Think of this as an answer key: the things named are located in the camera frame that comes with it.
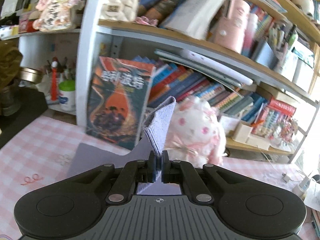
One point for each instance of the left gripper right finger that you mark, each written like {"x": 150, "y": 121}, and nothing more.
{"x": 186, "y": 176}

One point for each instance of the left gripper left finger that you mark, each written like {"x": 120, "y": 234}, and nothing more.
{"x": 130, "y": 179}

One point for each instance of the lavender knit garment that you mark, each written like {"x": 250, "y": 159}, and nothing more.
{"x": 92, "y": 166}

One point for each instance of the white pink plush bunny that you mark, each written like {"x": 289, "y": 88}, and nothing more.
{"x": 194, "y": 133}

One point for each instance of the cream desk organiser box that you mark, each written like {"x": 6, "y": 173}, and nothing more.
{"x": 243, "y": 134}

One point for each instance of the row of colourful books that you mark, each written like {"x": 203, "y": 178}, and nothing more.
{"x": 182, "y": 81}

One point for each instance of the pink cartoon desk mat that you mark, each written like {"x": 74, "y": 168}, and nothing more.
{"x": 42, "y": 153}

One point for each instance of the Harry Potter book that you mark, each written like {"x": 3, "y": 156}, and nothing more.
{"x": 117, "y": 100}

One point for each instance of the white green-lid container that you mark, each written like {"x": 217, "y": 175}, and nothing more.
{"x": 67, "y": 95}

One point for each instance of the white wooden bookshelf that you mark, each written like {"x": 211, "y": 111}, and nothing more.
{"x": 125, "y": 40}

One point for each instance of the white quilted handbag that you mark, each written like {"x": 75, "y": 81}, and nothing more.
{"x": 119, "y": 10}

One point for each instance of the pink cat plush figure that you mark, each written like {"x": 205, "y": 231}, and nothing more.
{"x": 57, "y": 15}

